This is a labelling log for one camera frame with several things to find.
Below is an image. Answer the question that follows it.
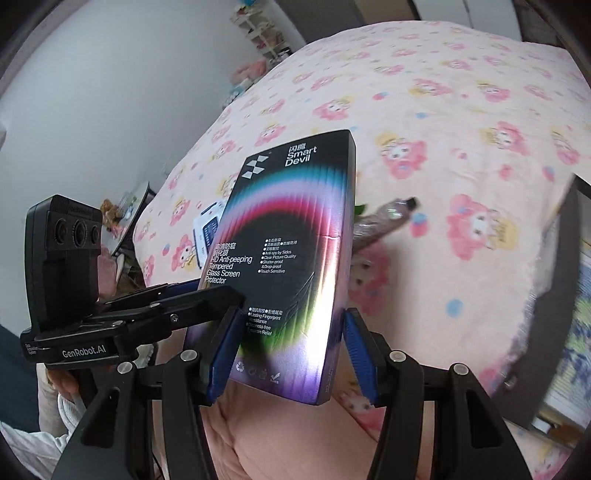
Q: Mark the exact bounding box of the pink plush toy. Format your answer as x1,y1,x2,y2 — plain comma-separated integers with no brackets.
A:
233,59,269,86

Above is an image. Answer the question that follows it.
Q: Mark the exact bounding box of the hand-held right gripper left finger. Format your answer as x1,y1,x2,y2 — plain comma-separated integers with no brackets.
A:
52,308,245,480

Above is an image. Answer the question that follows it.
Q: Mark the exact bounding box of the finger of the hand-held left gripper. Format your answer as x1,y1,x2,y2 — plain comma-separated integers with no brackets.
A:
85,285,246,342
99,279,205,311

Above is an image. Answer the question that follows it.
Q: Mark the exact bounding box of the pink printed blanket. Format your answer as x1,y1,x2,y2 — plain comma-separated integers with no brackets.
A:
131,19,591,480

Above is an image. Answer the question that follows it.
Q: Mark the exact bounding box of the person's left hand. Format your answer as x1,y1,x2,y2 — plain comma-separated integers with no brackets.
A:
45,364,80,397

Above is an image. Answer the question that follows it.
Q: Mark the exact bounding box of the brown teddy bear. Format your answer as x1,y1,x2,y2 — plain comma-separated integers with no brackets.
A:
102,199,122,232

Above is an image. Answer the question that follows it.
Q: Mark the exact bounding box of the white shelf with toys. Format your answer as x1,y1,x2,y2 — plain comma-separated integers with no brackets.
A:
230,0,293,65

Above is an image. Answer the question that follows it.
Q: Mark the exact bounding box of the person's left forearm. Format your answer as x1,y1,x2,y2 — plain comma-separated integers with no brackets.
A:
37,369,100,439

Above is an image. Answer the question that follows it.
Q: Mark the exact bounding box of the dark storage box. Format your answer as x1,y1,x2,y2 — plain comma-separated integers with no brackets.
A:
501,174,591,432

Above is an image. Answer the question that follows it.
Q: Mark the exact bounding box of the black iridescent screen protector box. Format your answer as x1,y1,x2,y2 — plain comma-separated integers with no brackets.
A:
184,129,358,407

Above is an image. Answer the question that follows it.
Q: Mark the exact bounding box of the glass side table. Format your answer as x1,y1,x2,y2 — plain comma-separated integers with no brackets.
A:
99,181,155,254

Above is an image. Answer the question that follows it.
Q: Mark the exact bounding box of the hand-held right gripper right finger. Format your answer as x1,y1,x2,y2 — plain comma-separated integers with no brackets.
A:
342,308,534,480

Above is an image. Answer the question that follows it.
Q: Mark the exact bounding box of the white and blue package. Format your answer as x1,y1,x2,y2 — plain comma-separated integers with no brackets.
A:
191,202,228,271

